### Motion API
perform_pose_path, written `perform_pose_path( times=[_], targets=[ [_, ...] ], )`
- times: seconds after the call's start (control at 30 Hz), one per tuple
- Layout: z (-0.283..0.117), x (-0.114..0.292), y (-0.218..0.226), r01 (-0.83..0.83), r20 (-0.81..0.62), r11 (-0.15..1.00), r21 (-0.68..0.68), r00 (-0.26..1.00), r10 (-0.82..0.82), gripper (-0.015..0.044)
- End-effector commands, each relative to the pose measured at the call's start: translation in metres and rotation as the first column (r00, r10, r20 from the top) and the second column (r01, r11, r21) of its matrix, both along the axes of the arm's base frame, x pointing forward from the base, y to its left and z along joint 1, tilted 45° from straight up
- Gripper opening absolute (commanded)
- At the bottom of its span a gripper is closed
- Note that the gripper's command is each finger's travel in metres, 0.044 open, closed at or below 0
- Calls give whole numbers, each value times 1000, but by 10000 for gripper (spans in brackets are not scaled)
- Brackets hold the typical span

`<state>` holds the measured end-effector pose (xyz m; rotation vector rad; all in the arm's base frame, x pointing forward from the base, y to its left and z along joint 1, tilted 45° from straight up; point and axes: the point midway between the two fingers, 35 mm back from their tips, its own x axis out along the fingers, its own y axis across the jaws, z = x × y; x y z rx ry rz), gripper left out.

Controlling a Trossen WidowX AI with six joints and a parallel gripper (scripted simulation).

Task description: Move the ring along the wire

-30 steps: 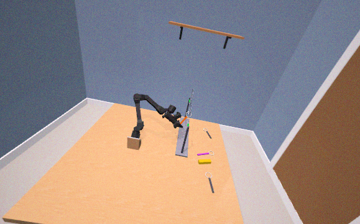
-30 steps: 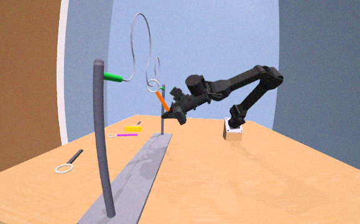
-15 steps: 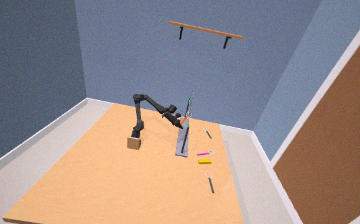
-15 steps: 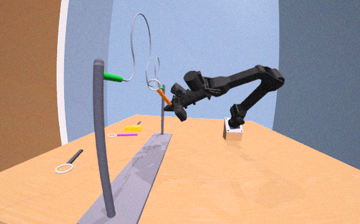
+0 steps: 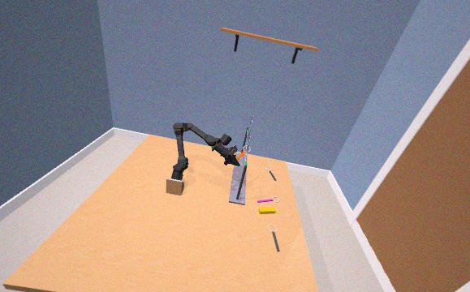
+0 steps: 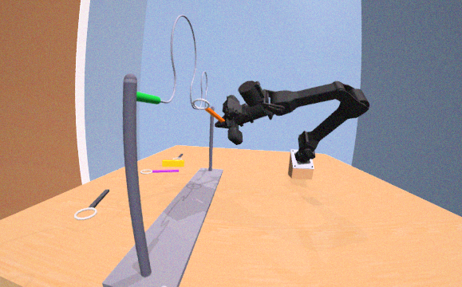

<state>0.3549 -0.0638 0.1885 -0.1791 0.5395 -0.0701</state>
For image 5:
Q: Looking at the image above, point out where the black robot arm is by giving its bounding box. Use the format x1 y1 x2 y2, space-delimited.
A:
171 122 232 180

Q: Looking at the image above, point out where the yellow rectangular block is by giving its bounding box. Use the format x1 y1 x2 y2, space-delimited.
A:
258 208 276 214

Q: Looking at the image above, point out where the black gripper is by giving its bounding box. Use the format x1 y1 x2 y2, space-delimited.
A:
219 148 240 166

